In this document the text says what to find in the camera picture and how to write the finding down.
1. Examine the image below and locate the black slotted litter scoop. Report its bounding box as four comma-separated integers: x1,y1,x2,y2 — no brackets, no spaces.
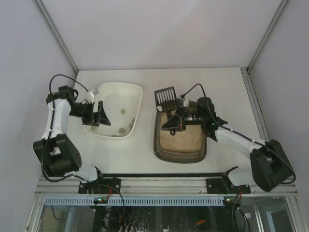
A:
154,87,178,120

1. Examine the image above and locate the white plastic tray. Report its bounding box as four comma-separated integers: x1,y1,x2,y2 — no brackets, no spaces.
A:
84,82,143,139

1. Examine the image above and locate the brown translucent litter box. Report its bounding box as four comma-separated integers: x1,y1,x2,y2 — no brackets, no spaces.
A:
154,106,207,163

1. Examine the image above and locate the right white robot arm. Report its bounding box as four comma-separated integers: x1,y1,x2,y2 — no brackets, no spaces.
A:
161,97,295,192

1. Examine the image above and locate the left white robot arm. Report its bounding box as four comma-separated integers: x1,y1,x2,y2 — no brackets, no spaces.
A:
33,86,111,183

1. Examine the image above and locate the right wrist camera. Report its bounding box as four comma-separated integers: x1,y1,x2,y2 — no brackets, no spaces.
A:
178,97,189,107

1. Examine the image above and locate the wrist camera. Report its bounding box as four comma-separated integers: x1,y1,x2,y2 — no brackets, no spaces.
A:
178,97,189,107
82,89,99,103

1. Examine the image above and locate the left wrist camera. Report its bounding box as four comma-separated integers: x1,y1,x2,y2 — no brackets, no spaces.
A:
82,89,99,103

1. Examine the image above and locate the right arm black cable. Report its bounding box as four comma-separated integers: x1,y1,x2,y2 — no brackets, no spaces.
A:
181,83,296,184

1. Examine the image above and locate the right aluminium side rail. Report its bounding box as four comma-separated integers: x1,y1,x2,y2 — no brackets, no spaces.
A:
240,67,271,140

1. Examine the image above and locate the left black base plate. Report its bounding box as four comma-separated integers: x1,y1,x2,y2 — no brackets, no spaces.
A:
78,177,121,194

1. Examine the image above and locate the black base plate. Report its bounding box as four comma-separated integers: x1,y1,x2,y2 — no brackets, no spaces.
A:
206,166,251,194
78,177,121,194

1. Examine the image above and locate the aluminium mounting rail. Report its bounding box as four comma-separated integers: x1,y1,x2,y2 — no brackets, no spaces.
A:
35,175,298,195

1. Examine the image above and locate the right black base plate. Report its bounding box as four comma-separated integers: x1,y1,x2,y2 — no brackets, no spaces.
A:
206,166,251,194

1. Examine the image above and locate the grey slotted cable duct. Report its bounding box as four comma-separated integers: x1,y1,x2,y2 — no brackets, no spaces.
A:
44,196,224,206

